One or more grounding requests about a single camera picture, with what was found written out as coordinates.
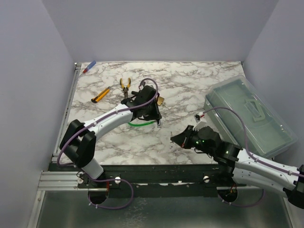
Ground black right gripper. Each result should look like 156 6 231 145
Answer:
171 124 215 156

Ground brass padlock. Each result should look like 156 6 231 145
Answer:
157 96 164 106

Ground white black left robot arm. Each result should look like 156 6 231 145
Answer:
59 85 162 188

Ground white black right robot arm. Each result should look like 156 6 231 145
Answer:
171 125 304 209

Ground black T-shaped pipe fitting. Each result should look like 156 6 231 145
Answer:
131 81 145 96

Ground yellow black pliers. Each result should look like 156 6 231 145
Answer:
120 78 131 99

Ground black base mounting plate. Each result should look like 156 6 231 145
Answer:
78 163 247 199

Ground yellow black utility knife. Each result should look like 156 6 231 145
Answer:
91 86 111 103

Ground clear plastic storage box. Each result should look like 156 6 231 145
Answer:
204 75 298 158

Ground blue red screwdriver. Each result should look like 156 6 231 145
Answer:
82 60 96 74

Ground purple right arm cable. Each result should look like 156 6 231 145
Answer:
201 107 304 208

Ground aluminium rail frame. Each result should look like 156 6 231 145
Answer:
27 62 103 228

